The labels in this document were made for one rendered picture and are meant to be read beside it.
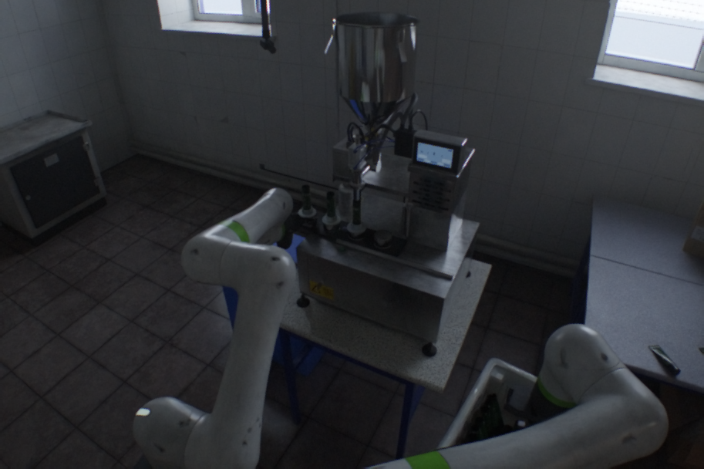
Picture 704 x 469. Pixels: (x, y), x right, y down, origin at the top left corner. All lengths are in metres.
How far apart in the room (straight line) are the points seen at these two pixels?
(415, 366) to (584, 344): 0.93
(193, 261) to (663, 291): 1.96
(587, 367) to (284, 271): 0.62
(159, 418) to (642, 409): 0.91
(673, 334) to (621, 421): 1.40
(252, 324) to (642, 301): 1.70
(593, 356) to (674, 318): 1.43
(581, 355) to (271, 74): 3.13
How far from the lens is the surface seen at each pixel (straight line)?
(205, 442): 1.03
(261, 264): 0.97
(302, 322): 1.75
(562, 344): 0.79
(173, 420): 1.07
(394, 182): 1.67
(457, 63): 2.85
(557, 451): 0.67
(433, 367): 1.63
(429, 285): 1.51
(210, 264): 1.03
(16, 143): 4.10
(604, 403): 0.74
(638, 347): 1.97
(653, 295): 2.25
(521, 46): 2.76
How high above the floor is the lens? 2.04
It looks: 33 degrees down
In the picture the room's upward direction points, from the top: straight up
